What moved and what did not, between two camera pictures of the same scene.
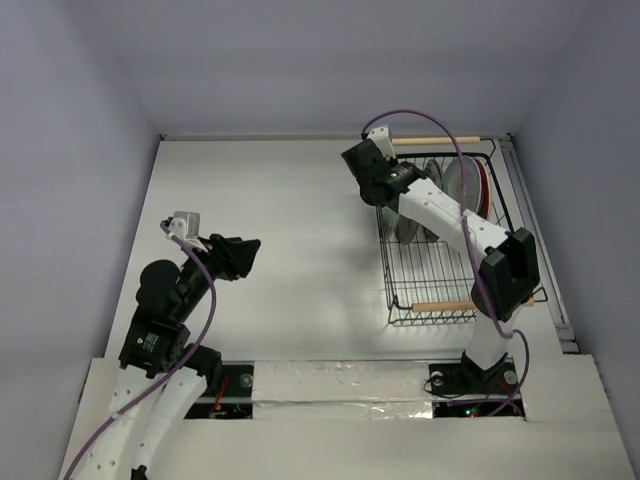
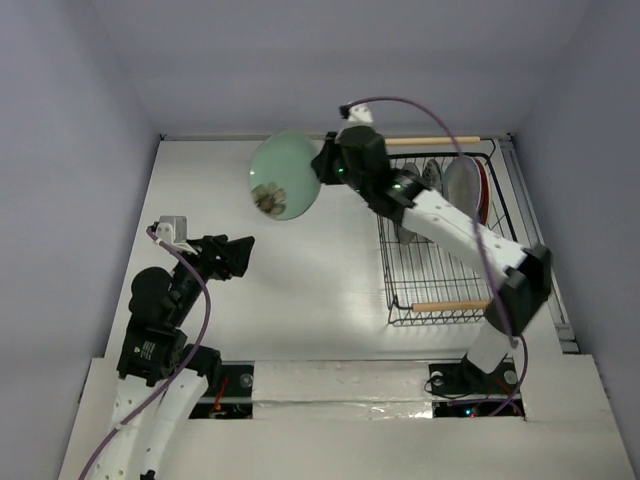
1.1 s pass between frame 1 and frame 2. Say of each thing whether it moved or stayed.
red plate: stayed
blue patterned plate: stayed
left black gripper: stayed
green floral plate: moved
